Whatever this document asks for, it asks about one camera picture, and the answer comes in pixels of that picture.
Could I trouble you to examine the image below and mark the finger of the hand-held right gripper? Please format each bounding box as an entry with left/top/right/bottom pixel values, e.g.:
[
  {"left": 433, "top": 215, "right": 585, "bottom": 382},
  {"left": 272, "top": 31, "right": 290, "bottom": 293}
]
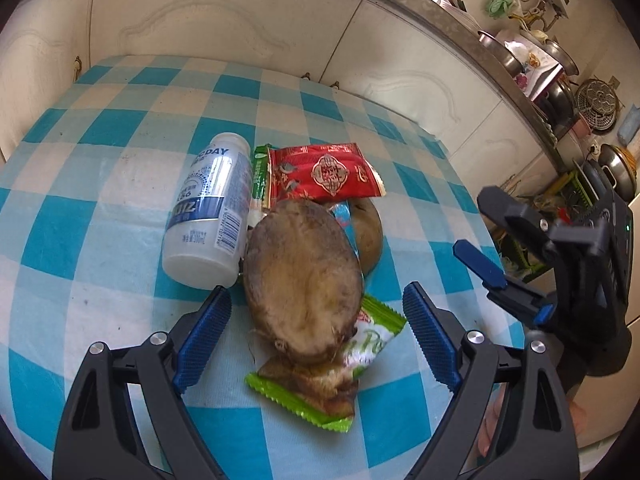
[
  {"left": 452, "top": 239, "right": 557, "bottom": 331},
  {"left": 476, "top": 186, "right": 564, "bottom": 257}
]

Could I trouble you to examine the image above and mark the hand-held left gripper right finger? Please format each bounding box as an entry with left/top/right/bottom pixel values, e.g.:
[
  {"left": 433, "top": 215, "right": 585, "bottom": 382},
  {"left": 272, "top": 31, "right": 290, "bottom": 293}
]
[{"left": 402, "top": 281, "right": 581, "bottom": 480}]

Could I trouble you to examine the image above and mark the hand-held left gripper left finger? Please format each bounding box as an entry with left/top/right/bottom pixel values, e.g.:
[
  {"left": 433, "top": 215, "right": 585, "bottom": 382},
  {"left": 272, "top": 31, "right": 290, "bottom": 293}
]
[{"left": 52, "top": 285, "right": 233, "bottom": 480}]

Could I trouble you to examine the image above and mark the green snack wrapper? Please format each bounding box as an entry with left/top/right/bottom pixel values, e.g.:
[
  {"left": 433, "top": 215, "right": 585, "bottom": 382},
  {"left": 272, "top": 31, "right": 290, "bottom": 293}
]
[{"left": 245, "top": 294, "right": 408, "bottom": 433}]

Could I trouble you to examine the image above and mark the cut brown taro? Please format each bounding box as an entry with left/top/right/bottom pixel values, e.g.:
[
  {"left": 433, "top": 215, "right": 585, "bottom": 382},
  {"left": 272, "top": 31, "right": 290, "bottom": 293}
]
[{"left": 242, "top": 199, "right": 365, "bottom": 366}]

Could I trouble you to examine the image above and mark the round brown potato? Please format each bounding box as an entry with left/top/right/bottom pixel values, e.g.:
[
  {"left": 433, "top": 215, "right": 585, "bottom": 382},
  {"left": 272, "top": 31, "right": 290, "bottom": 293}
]
[{"left": 350, "top": 197, "right": 385, "bottom": 276}]

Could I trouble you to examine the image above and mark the white plastic bottle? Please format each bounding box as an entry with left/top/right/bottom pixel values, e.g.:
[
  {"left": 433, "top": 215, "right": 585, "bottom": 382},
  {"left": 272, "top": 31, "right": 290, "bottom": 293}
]
[{"left": 161, "top": 132, "right": 252, "bottom": 291}]

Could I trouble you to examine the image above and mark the blue snack wrapper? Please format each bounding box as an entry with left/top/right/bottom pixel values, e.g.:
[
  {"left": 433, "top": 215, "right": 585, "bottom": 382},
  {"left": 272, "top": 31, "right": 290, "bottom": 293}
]
[{"left": 327, "top": 200, "right": 362, "bottom": 261}]

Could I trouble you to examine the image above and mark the green white stick packet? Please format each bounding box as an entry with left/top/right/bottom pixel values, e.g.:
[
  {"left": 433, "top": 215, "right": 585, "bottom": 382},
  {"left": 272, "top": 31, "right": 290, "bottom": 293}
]
[{"left": 249, "top": 144, "right": 274, "bottom": 233}]

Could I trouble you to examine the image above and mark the red snack packet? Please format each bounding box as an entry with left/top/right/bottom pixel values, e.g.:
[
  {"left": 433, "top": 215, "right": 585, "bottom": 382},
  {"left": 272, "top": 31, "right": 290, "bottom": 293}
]
[{"left": 265, "top": 142, "right": 387, "bottom": 211}]

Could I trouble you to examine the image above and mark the person's right hand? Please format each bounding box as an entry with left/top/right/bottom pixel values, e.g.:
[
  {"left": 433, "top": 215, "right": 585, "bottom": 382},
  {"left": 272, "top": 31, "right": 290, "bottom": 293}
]
[{"left": 477, "top": 389, "right": 507, "bottom": 458}]

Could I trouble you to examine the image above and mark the green dish rack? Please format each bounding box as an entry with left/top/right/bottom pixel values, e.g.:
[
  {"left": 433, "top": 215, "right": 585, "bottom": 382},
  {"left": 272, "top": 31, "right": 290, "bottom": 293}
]
[{"left": 544, "top": 169, "right": 592, "bottom": 212}]

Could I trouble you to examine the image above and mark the steel wok with lid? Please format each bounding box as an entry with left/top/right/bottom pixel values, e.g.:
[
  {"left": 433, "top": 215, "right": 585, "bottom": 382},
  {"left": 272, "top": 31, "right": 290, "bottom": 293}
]
[{"left": 599, "top": 141, "right": 640, "bottom": 198}]

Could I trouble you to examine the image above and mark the round steel steamer rack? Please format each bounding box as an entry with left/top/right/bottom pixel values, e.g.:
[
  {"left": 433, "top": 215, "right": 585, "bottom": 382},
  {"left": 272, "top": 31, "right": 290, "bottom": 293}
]
[{"left": 574, "top": 77, "right": 622, "bottom": 134}]

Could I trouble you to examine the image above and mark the blue cloth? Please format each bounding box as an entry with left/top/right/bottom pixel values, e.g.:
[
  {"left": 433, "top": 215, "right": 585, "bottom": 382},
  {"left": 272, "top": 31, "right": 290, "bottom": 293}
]
[{"left": 616, "top": 104, "right": 640, "bottom": 147}]

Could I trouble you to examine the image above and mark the floral printed cloth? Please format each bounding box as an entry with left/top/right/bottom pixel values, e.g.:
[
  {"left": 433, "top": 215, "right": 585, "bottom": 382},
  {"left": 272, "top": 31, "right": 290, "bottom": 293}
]
[{"left": 510, "top": 41, "right": 562, "bottom": 99}]

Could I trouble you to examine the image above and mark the steel basin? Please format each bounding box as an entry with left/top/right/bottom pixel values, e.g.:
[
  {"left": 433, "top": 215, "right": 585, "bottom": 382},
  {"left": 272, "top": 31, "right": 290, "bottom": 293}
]
[{"left": 476, "top": 30, "right": 524, "bottom": 74}]

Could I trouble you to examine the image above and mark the steel cooking pot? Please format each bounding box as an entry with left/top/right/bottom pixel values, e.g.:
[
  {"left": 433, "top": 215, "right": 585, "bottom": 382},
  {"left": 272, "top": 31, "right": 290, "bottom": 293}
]
[{"left": 542, "top": 39, "right": 581, "bottom": 77}]

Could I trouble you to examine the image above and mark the blue checkered tablecloth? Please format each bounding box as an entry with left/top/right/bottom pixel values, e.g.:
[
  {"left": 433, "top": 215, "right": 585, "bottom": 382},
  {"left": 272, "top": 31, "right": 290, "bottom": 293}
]
[{"left": 0, "top": 55, "right": 506, "bottom": 480}]

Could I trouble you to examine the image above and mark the white kitchen cabinet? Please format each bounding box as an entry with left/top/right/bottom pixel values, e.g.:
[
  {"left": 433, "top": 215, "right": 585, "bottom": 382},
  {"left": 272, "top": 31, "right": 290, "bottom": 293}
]
[{"left": 0, "top": 0, "right": 566, "bottom": 201}]

